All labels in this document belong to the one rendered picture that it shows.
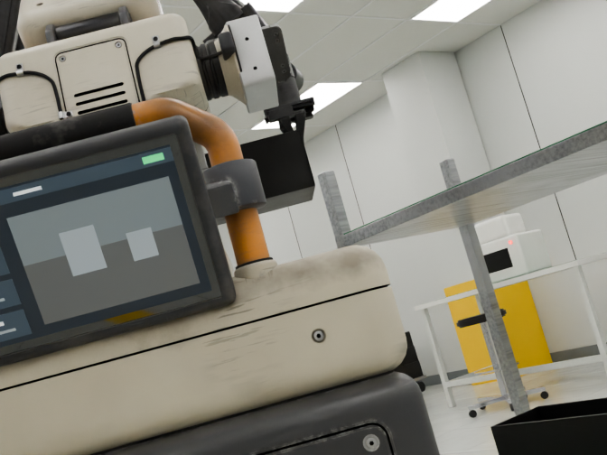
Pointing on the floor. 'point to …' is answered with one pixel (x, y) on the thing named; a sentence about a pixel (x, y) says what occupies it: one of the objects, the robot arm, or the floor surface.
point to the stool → (492, 368)
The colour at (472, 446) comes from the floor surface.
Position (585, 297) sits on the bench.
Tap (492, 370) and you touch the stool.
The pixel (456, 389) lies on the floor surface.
